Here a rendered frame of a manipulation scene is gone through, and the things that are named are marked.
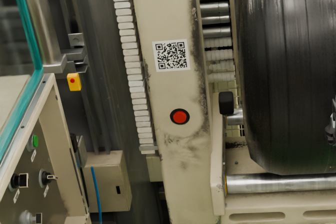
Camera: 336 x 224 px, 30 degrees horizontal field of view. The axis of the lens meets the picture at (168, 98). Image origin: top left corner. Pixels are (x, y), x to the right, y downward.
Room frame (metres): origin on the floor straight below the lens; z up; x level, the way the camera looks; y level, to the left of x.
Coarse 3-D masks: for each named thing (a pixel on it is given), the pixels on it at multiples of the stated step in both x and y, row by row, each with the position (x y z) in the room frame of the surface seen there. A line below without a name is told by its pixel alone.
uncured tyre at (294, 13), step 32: (256, 0) 1.07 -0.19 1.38; (288, 0) 1.04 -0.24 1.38; (320, 0) 1.03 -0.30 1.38; (256, 32) 1.03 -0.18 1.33; (288, 32) 1.01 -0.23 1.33; (320, 32) 1.00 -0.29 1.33; (256, 64) 1.01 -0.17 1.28; (288, 64) 0.99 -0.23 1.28; (320, 64) 0.97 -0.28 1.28; (256, 96) 1.00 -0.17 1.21; (288, 96) 0.97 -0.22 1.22; (320, 96) 0.96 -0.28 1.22; (256, 128) 1.00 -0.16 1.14; (288, 128) 0.97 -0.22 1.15; (320, 128) 0.96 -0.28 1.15; (256, 160) 1.06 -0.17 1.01; (288, 160) 0.99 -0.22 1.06; (320, 160) 0.99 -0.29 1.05
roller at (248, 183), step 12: (228, 180) 1.12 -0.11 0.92; (240, 180) 1.12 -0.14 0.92; (252, 180) 1.11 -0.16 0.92; (264, 180) 1.11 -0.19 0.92; (276, 180) 1.10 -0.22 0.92; (288, 180) 1.10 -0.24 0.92; (300, 180) 1.09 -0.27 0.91; (312, 180) 1.09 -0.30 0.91; (324, 180) 1.08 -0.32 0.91; (228, 192) 1.11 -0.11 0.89; (240, 192) 1.11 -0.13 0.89; (252, 192) 1.11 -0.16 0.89
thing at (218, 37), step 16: (208, 0) 1.72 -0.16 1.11; (224, 0) 1.71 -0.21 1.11; (208, 16) 1.60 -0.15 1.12; (224, 16) 1.59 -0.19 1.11; (208, 32) 1.59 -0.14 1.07; (224, 32) 1.58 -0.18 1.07; (208, 48) 1.72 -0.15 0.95; (224, 48) 1.72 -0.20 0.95; (224, 64) 1.59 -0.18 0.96; (208, 80) 1.59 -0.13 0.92; (224, 80) 1.58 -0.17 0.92
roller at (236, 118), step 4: (236, 108) 1.42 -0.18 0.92; (240, 108) 1.41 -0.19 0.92; (236, 112) 1.40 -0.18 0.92; (240, 112) 1.40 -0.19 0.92; (228, 116) 1.39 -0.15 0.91; (232, 116) 1.39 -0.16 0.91; (236, 116) 1.39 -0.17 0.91; (240, 116) 1.39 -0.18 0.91; (228, 120) 1.39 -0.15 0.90; (232, 120) 1.39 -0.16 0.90; (236, 120) 1.39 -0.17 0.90; (240, 120) 1.38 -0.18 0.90; (228, 124) 1.39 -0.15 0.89; (232, 124) 1.39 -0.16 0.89; (236, 124) 1.39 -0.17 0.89; (240, 124) 1.39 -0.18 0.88
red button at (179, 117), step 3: (177, 111) 1.21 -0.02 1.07; (180, 111) 1.20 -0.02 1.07; (174, 114) 1.20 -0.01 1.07; (177, 114) 1.20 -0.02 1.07; (180, 114) 1.20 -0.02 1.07; (183, 114) 1.20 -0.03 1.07; (174, 117) 1.20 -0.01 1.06; (177, 117) 1.20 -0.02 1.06; (180, 117) 1.20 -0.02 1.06; (183, 117) 1.20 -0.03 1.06; (174, 120) 1.20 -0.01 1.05; (177, 120) 1.20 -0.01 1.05; (180, 120) 1.20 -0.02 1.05; (183, 120) 1.20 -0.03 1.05
